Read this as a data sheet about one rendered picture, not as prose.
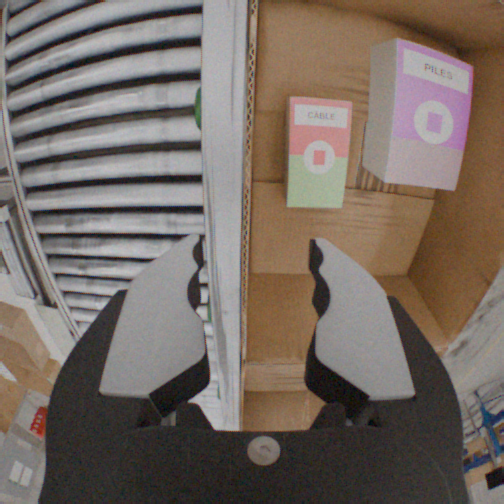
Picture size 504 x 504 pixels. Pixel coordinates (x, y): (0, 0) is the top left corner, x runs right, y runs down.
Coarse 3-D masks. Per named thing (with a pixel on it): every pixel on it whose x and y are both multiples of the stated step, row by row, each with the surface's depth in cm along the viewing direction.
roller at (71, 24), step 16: (112, 0) 27; (128, 0) 27; (144, 0) 27; (160, 0) 28; (176, 0) 28; (192, 0) 29; (64, 16) 27; (80, 16) 27; (96, 16) 28; (112, 16) 29; (128, 16) 30; (32, 32) 27; (48, 32) 28; (64, 32) 29; (16, 48) 28; (32, 48) 30
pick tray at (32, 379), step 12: (0, 360) 80; (12, 360) 79; (48, 360) 86; (12, 372) 87; (24, 372) 97; (36, 372) 79; (48, 372) 81; (24, 384) 93; (36, 384) 96; (48, 384) 99; (48, 396) 93
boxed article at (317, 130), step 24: (288, 120) 26; (312, 120) 25; (336, 120) 25; (288, 144) 27; (312, 144) 27; (336, 144) 27; (288, 168) 29; (312, 168) 28; (336, 168) 28; (288, 192) 30; (312, 192) 30; (336, 192) 30
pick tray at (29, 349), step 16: (0, 304) 67; (0, 320) 62; (16, 320) 65; (0, 336) 82; (16, 336) 64; (32, 336) 73; (0, 352) 75; (16, 352) 79; (32, 352) 72; (48, 352) 83; (32, 368) 76
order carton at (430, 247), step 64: (256, 0) 10; (320, 0) 19; (384, 0) 15; (448, 0) 10; (256, 64) 25; (320, 64) 24; (256, 128) 29; (256, 192) 33; (384, 192) 33; (448, 192) 29; (256, 256) 39; (384, 256) 39; (448, 256) 30; (256, 320) 32; (448, 320) 29
